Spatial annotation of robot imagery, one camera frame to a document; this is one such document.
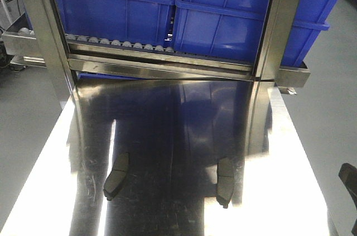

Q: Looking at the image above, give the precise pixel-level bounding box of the lower stacked blue bin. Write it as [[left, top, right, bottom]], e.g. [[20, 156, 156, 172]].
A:
[[172, 0, 330, 67]]

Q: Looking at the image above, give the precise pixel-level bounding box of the stainless steel rack frame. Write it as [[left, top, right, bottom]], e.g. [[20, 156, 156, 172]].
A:
[[5, 0, 310, 105]]

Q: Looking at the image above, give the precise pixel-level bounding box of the brake pad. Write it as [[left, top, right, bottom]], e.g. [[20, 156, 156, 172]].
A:
[[103, 152, 130, 201], [216, 157, 235, 209]]

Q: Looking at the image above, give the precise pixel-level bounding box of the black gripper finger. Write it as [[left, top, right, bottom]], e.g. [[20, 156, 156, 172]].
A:
[[338, 162, 357, 236]]

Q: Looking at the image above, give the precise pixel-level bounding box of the left blue bin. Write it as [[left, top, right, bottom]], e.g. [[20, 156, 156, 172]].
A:
[[55, 0, 175, 47]]

